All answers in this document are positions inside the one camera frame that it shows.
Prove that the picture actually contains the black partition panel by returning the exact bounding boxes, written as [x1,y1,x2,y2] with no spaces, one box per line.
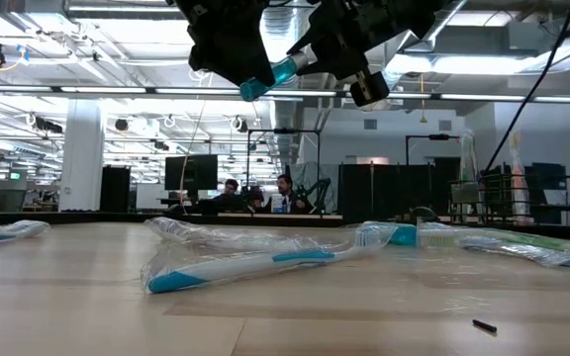
[337,162,464,223]

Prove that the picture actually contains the grey box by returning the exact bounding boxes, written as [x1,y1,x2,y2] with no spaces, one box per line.
[0,189,28,213]

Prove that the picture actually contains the silver ribbed duct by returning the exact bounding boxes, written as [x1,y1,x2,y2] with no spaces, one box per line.
[253,0,307,167]

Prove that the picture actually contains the silver spiral duct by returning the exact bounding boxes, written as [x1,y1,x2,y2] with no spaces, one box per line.
[358,0,467,113]

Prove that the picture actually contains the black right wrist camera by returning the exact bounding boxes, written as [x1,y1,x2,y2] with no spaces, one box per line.
[350,70,391,109]

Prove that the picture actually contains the person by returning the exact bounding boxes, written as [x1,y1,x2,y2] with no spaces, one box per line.
[269,173,314,215]
[213,177,246,214]

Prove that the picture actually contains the pale toothbrush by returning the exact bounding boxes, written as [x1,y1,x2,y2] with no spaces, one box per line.
[466,131,480,183]
[459,129,473,183]

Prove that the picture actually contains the black tall cabinet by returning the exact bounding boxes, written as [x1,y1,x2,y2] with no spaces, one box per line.
[99,165,133,214]

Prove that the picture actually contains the small black stick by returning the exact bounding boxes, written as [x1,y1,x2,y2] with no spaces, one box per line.
[471,318,499,335]

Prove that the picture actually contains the bright rectangular ceiling light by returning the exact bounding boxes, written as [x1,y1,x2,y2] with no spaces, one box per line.
[388,52,531,76]

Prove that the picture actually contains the orange toothbrush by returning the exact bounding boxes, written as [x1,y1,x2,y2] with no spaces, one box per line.
[508,129,531,223]

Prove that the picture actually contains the grey cloth cover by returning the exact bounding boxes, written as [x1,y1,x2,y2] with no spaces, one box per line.
[297,161,340,199]

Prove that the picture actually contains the white square pillar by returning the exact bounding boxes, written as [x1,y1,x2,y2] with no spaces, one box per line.
[58,98,107,213]

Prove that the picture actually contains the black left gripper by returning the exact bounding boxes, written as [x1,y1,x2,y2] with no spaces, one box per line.
[173,0,277,87]

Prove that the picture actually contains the black frame stand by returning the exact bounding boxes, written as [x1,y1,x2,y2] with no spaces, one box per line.
[245,128,322,215]
[405,133,464,169]

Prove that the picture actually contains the green toothbrush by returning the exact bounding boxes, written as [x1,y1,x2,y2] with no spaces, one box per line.
[416,221,570,259]

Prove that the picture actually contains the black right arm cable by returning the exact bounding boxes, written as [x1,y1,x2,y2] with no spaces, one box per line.
[481,0,570,174]

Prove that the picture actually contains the black computer monitor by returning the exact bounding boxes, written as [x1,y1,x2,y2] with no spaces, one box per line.
[164,154,220,193]

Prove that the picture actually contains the red object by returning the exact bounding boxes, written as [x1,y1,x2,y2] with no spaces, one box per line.
[244,185,266,214]

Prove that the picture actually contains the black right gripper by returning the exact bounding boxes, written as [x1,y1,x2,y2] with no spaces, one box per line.
[287,0,408,80]

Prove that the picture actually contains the yellow hanging cord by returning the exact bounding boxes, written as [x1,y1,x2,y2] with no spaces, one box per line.
[418,73,428,125]

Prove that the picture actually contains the long ceiling light bar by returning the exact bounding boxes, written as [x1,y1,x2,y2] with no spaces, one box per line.
[0,84,570,105]

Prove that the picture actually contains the black wire caddy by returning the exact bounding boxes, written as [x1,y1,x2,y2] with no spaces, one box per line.
[446,162,570,226]

